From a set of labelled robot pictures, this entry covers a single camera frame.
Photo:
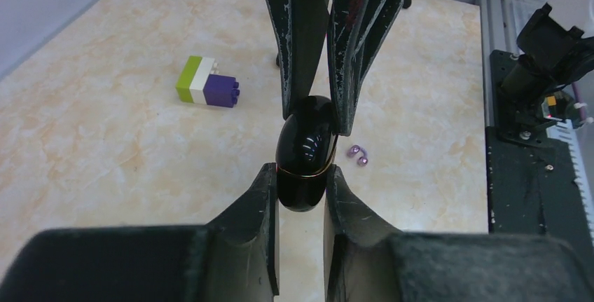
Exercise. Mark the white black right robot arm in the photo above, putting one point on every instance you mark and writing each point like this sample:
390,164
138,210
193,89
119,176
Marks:
557,44

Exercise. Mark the purple earbud far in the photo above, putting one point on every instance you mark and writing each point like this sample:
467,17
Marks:
356,151

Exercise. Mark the glossy black charging case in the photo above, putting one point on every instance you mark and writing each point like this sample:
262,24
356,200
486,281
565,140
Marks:
305,151

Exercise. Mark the green white purple toy block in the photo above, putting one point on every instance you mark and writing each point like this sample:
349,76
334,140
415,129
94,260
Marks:
200,82

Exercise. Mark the aluminium frame rail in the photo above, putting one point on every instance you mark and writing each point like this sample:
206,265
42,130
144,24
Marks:
501,21

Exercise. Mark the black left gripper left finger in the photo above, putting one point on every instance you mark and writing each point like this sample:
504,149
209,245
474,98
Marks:
235,256

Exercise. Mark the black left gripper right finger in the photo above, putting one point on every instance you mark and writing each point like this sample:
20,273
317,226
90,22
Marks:
361,260

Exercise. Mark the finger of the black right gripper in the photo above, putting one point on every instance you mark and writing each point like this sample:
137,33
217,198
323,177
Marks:
356,31
300,28

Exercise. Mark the pink music stand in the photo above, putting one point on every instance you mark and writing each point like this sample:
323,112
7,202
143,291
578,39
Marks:
406,4

